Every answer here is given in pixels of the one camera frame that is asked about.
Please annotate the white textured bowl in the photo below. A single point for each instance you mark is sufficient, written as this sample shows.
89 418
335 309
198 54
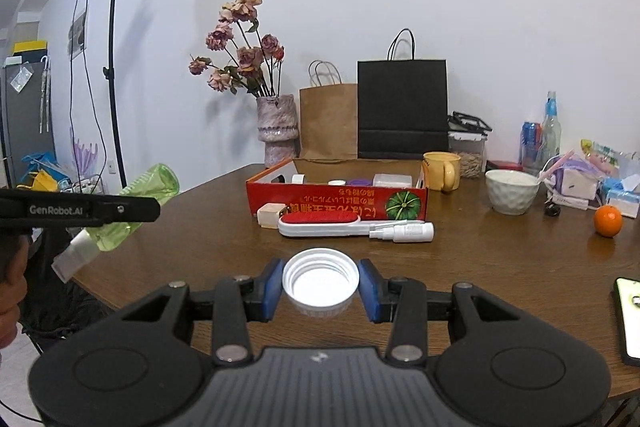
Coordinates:
512 197

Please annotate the person's left hand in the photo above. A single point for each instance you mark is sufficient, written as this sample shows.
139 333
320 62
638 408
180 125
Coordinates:
10 297

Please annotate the blue tissue box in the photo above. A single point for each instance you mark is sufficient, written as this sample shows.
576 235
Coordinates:
622 197

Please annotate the brown paper bag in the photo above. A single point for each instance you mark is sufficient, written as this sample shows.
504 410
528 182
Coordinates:
327 122

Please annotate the black smartphone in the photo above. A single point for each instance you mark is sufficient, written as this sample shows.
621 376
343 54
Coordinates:
629 322

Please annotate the orange fruit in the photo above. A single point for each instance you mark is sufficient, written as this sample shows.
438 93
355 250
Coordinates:
608 222

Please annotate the purple feather decoration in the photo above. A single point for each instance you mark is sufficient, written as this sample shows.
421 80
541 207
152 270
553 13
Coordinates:
85 154

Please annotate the clear plastic bottle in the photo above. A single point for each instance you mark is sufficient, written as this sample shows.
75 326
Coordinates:
550 137

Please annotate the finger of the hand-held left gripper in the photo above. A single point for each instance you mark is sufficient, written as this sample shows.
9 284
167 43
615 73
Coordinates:
135 208

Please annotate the blue drink can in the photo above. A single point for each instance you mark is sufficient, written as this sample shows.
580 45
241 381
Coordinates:
530 147

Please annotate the grey wall picture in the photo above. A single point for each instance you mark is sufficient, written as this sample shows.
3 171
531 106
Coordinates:
77 36

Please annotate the small black object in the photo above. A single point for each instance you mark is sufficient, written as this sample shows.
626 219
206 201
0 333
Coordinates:
552 210

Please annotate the black paper bag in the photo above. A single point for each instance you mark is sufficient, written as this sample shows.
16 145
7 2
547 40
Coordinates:
402 107

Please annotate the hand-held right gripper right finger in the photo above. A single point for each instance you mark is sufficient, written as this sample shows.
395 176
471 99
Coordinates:
369 289

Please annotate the dark grey cabinet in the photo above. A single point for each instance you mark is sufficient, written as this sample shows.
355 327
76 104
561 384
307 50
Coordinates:
27 127

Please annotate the pink straw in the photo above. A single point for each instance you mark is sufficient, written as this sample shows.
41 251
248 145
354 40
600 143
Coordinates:
555 167

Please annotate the yellow flat box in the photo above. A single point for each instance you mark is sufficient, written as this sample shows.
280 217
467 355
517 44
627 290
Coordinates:
30 47

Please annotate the plastic container with black lid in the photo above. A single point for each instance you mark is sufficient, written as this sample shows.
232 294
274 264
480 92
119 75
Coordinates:
470 152

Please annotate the purple ridged cap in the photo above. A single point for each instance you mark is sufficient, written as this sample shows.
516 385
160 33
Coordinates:
360 182

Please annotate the white bottle cap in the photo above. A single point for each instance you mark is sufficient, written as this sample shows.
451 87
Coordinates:
336 182

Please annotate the white spray bottle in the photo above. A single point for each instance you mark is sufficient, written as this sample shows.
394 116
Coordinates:
410 232

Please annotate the dried pink roses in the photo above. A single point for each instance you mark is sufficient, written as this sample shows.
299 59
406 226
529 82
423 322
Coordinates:
247 57

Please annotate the white tape roll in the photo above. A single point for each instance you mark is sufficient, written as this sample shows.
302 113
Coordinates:
299 179

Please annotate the green and white packet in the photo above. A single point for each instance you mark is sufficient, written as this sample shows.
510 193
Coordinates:
600 148

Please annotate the small red box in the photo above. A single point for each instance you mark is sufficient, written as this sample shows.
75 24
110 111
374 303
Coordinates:
504 166

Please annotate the frosted plastic container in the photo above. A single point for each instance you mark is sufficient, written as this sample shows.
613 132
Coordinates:
392 180

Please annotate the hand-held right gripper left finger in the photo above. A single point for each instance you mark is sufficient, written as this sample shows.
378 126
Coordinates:
274 289

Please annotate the large white screw cap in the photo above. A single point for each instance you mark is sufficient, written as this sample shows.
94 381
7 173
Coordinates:
320 289

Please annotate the blue and yellow bags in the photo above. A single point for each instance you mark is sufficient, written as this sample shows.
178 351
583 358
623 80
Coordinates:
42 174

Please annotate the cream square box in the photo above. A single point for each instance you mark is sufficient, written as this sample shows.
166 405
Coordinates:
270 215

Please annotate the red cardboard box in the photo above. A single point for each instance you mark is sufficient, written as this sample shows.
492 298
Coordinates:
340 202

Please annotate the purple and white package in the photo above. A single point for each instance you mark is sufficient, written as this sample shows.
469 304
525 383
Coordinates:
575 179

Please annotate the black cloth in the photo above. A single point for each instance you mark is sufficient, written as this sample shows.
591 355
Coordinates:
65 297

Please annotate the pink speckled vase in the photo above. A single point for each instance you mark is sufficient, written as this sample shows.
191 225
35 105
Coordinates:
277 132

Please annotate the red and white lint brush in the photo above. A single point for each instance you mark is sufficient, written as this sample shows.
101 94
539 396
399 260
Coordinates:
320 227

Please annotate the green plastic bottle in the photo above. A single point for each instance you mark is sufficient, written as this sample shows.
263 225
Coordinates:
150 182

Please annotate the yellow mug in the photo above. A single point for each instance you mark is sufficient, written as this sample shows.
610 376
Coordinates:
440 172

